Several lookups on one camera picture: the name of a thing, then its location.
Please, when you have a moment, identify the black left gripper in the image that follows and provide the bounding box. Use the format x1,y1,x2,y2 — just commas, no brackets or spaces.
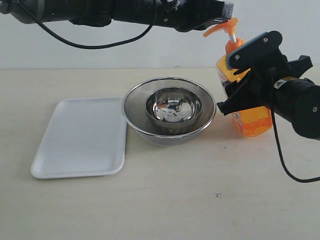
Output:
111,0,229,32

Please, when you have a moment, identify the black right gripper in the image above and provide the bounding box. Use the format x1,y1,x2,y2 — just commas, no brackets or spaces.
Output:
217,48,313,116

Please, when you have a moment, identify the orange pump soap bottle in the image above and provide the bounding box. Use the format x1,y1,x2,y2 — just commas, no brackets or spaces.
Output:
203,17,273,137

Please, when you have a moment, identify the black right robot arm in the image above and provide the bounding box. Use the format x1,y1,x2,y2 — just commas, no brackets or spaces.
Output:
217,49,320,140

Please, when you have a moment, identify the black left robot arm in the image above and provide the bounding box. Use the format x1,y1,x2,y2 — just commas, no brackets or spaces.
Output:
0,0,234,33

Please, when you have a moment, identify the small stainless steel bowl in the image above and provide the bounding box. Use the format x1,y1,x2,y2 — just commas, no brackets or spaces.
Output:
144,87,203,130

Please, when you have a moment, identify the steel mesh colander bowl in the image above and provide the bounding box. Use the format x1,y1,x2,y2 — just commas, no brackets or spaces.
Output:
121,77,217,147

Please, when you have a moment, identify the white rectangular plastic tray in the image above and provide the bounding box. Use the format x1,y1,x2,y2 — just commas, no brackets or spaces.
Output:
30,97,127,179

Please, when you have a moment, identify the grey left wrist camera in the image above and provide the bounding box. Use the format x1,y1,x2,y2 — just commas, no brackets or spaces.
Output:
222,1,234,19

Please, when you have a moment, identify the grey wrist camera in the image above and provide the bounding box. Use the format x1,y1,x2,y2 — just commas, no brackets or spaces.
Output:
222,1,234,19
225,30,283,71

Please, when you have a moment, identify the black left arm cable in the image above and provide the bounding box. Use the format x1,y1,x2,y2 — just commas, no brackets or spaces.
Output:
32,17,155,50

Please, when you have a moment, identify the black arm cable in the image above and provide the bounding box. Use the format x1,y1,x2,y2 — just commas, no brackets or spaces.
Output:
272,109,320,184
32,17,155,50

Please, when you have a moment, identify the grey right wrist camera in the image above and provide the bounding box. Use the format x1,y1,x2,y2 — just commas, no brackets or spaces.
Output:
225,30,283,71

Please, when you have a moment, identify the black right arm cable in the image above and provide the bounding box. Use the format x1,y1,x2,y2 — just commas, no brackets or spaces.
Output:
272,109,320,184

